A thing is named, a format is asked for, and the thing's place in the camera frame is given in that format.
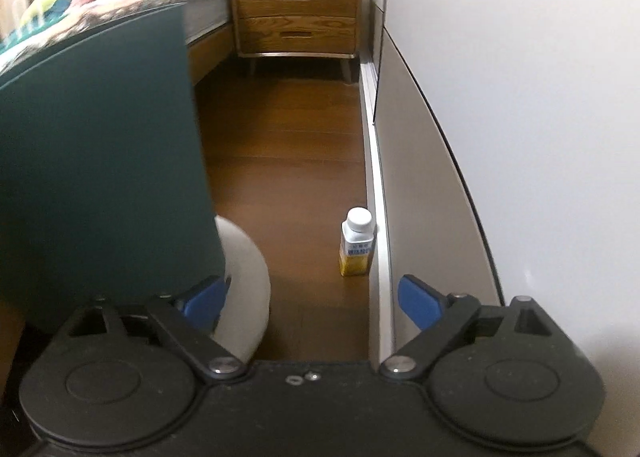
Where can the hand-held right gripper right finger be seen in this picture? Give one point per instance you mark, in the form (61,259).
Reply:
(420,302)

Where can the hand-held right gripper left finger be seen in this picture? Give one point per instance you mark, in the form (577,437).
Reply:
(205,302)

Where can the white capped yellow label bottle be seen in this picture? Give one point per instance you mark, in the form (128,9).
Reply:
(356,247)

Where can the dark green trash bin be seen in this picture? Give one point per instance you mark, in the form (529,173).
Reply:
(100,162)

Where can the round white stool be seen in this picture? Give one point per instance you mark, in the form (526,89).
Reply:
(245,287)

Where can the white wardrobe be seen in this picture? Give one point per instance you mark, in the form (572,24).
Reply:
(500,87)

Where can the wooden nightstand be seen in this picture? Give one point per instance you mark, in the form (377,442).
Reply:
(295,22)

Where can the bed with colourful quilt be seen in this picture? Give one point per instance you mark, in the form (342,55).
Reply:
(125,2)

